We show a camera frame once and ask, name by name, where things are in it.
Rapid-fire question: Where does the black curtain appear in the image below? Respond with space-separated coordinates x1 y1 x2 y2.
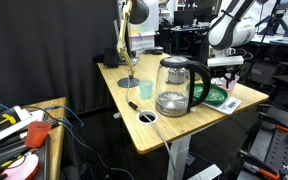
0 0 119 115

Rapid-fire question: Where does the yellow black screwdriver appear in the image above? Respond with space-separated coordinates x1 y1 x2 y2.
0 159 19 177

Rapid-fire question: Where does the glass electric kettle black handle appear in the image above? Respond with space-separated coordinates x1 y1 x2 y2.
154 55 212 118

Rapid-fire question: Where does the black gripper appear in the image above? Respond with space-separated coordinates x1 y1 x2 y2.
211 65 239 90

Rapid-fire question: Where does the white lamp cable with switch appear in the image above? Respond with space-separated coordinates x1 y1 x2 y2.
125 74 178 180

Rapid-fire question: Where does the wooden desk lamp grey shade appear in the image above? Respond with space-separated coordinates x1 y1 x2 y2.
116 0 150 89

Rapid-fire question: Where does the orange plastic cup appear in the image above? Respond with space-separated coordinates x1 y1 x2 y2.
24 120 53 148

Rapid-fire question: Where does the teal plastic cup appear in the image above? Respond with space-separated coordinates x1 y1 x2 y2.
138 79 154 100

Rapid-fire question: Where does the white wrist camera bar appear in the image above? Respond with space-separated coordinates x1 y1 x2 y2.
206 55 245 68

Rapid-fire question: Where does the small black background monitor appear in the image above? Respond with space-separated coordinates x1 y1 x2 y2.
173 9 196 28

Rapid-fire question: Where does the white kitchen scale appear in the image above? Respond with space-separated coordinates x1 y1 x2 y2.
202 96 242 116

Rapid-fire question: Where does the pink round dish red rim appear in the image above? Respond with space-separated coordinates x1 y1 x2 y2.
0 151 41 180

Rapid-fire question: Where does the orange handled black clamp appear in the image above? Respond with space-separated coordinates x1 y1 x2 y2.
257 111 288 133
238 149 281 180

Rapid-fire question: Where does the yellow T-handle tool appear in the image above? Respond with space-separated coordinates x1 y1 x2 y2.
0 113 18 126

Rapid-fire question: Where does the black speaker box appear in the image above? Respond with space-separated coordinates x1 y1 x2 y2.
102 47 120 69

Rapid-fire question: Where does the white storage box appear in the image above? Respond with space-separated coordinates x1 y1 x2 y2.
130 31 157 53

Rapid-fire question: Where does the crumpled silver foil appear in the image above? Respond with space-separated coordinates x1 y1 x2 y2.
210 77 225 86

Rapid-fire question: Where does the green plate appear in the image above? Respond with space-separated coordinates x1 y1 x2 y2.
186 83 230 107

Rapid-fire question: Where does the blue cable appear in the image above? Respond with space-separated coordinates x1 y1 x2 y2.
0 101 85 128

